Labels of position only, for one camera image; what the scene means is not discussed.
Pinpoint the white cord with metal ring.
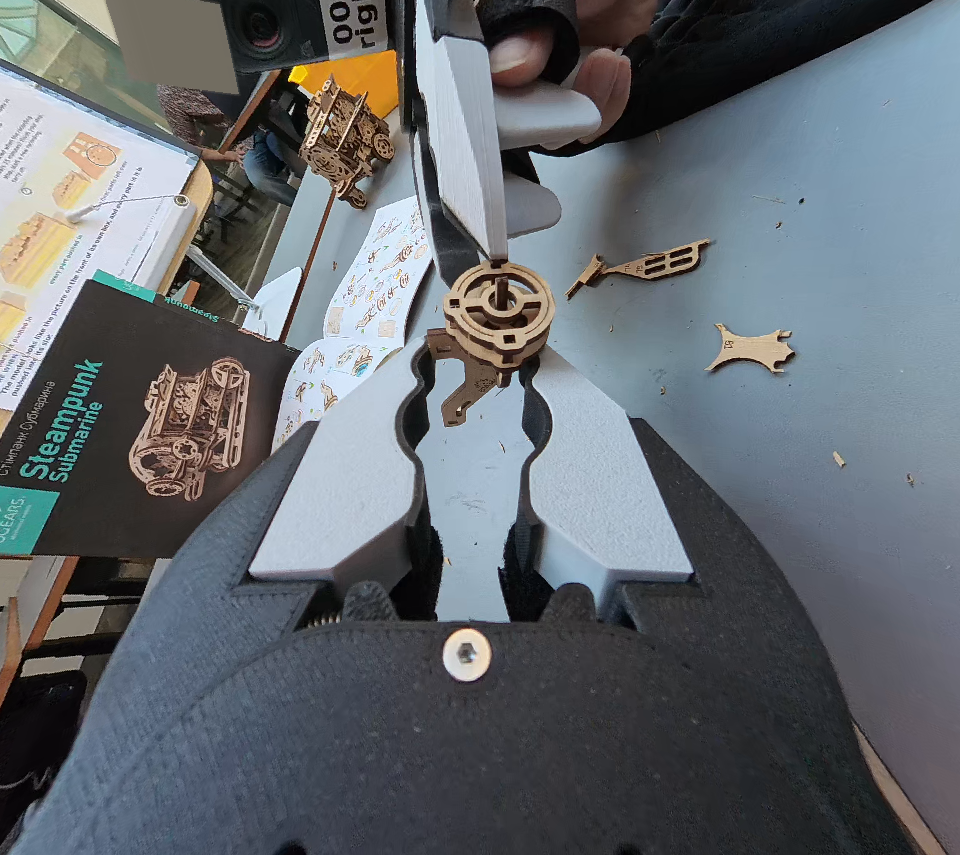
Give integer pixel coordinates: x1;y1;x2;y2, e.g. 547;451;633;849
66;193;190;224

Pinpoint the small hooked wooden part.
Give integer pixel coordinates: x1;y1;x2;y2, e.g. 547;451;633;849
565;253;609;302

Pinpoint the finished wooden submarine model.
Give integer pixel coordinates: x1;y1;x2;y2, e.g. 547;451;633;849
297;74;397;210

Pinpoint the wooden poster board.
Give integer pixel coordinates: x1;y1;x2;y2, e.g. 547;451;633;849
174;157;219;305

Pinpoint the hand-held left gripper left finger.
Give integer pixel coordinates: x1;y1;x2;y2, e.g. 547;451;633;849
247;336;444;586

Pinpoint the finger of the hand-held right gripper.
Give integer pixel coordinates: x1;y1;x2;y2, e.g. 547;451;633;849
416;0;514;265
407;118;494;289

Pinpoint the black model kit box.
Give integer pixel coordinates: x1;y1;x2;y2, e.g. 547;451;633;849
0;270;303;561

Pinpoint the slotted flat wooden part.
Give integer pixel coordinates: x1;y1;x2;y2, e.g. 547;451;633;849
601;238;711;283

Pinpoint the white stand with metal rod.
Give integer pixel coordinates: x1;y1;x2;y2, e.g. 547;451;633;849
186;246;306;340

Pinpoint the wooden wheel assembly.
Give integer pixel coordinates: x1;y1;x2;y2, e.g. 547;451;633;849
426;258;554;430

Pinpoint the open instruction booklet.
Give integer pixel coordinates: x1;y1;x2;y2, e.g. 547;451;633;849
273;195;435;453

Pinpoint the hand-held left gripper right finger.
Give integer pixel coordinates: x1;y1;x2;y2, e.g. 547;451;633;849
516;343;696;620

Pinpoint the white instruction poster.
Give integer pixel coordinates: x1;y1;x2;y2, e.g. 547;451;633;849
0;61;201;415

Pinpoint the star-shaped flat wooden part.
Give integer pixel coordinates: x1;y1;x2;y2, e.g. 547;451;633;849
704;323;795;375

